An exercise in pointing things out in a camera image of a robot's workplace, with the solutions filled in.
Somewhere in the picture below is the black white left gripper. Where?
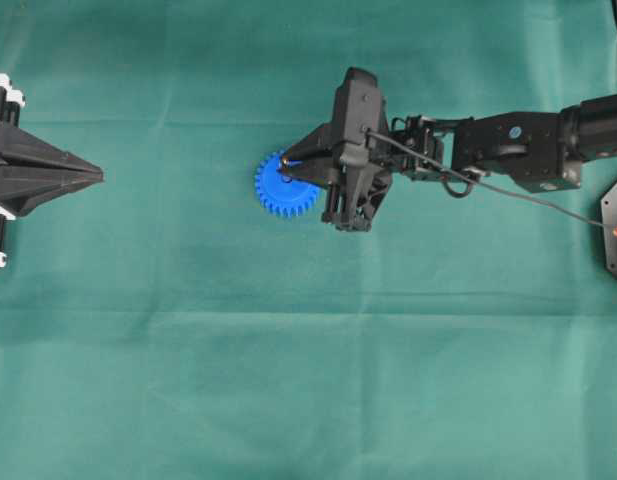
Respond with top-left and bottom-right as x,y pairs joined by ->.
0,73 -> 104,269

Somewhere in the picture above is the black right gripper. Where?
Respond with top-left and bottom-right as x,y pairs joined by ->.
280,116 -> 444,232

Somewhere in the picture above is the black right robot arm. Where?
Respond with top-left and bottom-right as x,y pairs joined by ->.
279,94 -> 617,232

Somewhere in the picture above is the blue plastic gear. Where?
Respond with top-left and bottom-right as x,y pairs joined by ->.
254,150 -> 319,218

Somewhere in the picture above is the green table cloth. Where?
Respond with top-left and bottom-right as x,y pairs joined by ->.
0,1 -> 617,479

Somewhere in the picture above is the thin grey cable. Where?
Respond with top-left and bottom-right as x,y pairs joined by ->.
365,129 -> 617,237

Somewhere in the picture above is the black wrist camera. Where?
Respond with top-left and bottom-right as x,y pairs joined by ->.
330,67 -> 385,168

